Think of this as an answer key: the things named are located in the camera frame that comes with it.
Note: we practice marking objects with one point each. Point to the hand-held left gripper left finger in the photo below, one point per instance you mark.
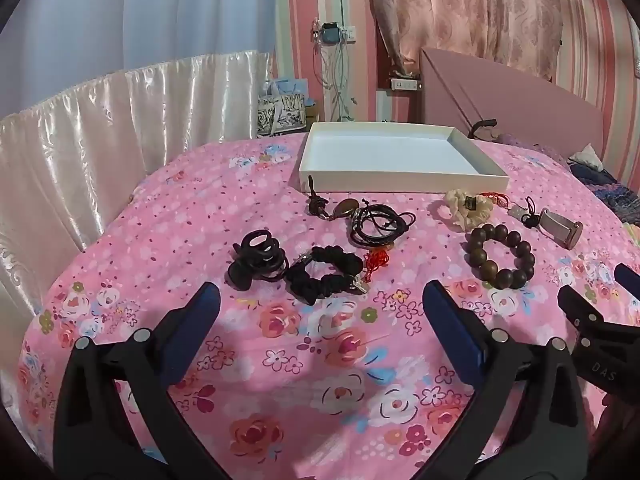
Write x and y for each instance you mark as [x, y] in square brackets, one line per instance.
[200, 320]

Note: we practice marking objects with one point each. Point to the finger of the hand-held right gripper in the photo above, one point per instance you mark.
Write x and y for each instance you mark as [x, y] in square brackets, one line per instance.
[580, 310]
[628, 276]

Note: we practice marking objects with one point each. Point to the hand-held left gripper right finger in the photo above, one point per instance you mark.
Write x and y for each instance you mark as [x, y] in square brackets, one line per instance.
[450, 325]

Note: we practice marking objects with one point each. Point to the black hair claw clip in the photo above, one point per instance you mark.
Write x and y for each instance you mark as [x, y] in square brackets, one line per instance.
[250, 265]

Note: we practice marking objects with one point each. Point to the cream scrunchie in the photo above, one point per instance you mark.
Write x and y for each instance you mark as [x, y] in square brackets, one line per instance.
[457, 212]

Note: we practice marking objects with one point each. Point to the white shallow cardboard box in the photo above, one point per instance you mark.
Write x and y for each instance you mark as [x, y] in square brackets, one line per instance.
[390, 155]

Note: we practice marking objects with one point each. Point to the dark blue striped blanket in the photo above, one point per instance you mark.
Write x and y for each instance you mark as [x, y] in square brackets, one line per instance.
[615, 195]

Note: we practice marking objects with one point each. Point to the red knot charm silver tag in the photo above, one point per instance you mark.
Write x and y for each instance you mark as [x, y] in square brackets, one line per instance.
[375, 262]

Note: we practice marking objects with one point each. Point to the black scrunchie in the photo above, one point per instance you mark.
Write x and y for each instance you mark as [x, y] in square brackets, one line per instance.
[302, 280]

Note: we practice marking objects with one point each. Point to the white pillow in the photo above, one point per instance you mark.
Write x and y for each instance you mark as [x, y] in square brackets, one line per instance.
[590, 157]

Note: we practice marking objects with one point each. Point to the pink floral bedsheet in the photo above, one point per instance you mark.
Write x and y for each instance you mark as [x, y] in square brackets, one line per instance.
[320, 360]

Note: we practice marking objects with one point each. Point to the purple dotted pillow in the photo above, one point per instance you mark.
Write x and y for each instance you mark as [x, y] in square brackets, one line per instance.
[535, 147]

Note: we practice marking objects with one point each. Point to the pink headboard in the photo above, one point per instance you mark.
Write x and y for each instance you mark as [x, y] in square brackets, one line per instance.
[525, 105]

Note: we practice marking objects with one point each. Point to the white satin curtain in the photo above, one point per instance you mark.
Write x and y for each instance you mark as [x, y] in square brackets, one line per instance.
[100, 125]

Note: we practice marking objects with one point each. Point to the black and white tote bag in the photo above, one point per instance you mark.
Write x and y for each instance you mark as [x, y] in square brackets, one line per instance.
[280, 115]

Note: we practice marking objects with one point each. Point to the brown cardboard box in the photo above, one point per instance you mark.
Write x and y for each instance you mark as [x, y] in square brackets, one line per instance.
[310, 109]

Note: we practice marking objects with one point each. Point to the white power strip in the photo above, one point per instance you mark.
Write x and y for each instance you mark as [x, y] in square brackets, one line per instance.
[404, 83]

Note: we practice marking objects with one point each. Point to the pale blue paper bag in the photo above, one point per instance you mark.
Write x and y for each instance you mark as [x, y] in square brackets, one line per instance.
[287, 87]

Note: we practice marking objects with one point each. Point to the pink patterned curtain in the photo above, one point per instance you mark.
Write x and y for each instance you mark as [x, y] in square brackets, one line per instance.
[465, 10]

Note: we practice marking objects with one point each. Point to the blue charger device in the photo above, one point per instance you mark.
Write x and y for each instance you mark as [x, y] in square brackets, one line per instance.
[330, 35]

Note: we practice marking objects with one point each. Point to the pale blue curtain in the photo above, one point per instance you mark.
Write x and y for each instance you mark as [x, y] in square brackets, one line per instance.
[125, 15]

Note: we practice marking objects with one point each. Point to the white wall socket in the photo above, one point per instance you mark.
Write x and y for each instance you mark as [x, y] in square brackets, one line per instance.
[350, 34]

